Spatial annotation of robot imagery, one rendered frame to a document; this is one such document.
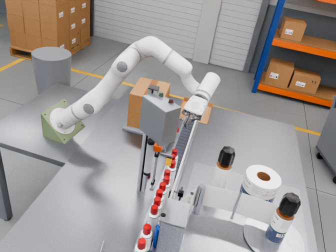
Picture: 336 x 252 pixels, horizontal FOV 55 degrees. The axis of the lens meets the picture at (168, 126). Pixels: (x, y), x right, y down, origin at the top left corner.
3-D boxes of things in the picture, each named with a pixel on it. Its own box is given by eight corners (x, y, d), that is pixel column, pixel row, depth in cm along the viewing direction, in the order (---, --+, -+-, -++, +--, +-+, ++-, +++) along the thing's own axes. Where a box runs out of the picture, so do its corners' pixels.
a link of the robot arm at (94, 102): (103, 107, 207) (91, 121, 194) (88, 95, 205) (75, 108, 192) (146, 56, 177) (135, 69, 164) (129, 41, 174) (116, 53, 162)
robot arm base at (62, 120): (65, 140, 214) (82, 130, 204) (44, 119, 207) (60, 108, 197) (78, 123, 229) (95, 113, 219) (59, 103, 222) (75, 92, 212)
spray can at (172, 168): (171, 193, 182) (177, 165, 171) (162, 191, 182) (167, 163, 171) (172, 186, 186) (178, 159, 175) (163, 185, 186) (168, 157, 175)
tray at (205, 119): (207, 124, 258) (208, 120, 256) (176, 117, 261) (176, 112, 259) (211, 107, 283) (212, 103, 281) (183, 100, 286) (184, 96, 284)
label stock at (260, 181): (233, 184, 195) (240, 166, 187) (262, 181, 201) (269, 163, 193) (249, 209, 179) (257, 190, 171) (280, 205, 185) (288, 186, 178)
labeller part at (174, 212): (184, 229, 130) (185, 227, 129) (158, 221, 131) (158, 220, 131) (190, 205, 141) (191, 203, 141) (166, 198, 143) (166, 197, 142)
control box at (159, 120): (160, 147, 149) (166, 112, 138) (138, 129, 159) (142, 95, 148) (176, 140, 155) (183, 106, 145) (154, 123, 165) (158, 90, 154)
